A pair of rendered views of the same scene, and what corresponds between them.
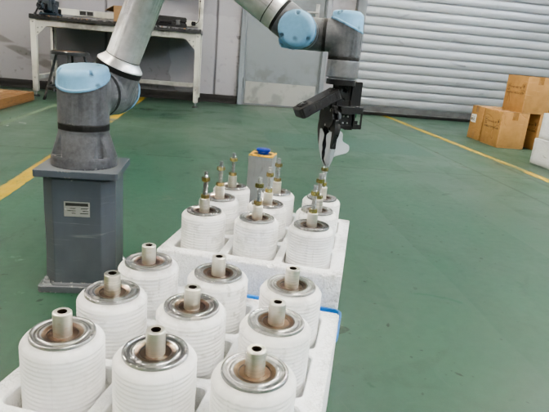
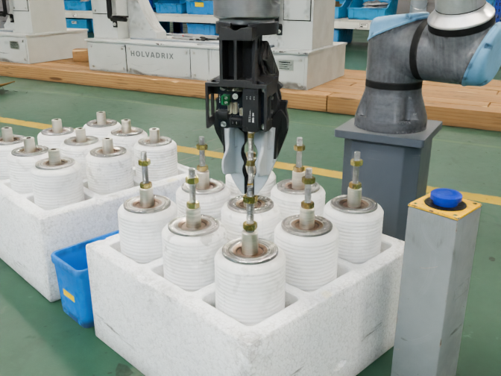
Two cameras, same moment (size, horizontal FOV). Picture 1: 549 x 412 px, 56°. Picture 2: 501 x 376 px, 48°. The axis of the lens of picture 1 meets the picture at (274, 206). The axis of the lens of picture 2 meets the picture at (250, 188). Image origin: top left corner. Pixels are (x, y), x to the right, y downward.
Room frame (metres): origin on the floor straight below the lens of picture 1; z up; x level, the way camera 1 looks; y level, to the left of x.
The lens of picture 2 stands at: (1.67, -0.66, 0.59)
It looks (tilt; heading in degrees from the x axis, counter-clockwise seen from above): 20 degrees down; 126
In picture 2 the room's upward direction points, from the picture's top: straight up
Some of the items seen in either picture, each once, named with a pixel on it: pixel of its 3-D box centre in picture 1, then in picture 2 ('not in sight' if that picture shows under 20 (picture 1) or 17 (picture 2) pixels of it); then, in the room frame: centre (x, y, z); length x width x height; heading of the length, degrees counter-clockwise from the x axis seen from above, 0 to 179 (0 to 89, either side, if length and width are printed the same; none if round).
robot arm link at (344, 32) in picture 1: (344, 35); not in sight; (1.28, -0.13, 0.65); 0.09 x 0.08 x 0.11; 83
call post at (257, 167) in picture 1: (258, 206); (432, 306); (1.47, 0.05, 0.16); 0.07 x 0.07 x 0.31; 81
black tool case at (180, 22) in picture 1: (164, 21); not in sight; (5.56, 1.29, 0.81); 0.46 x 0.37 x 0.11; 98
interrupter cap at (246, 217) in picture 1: (256, 218); (203, 186); (1.05, 0.04, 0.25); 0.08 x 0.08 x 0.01
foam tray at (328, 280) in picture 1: (261, 266); (250, 292); (1.17, 0.02, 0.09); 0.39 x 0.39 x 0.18; 81
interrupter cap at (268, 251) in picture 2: (321, 198); (250, 251); (1.27, -0.12, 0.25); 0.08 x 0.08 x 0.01
